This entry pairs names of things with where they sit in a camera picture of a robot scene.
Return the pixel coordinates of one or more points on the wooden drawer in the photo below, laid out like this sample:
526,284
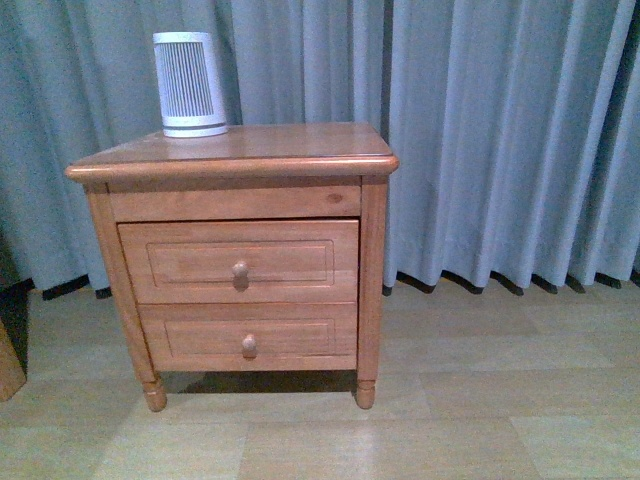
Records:
242,262
251,337

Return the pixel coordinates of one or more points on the white ribbed air purifier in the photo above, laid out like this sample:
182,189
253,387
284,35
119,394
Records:
190,94

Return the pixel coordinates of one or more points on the grey-green curtain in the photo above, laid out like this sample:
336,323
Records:
516,123

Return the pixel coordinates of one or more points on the wooden nightstand frame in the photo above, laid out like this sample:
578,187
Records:
320,171

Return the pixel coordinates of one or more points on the wooden bed frame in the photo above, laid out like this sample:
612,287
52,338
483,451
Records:
12,376

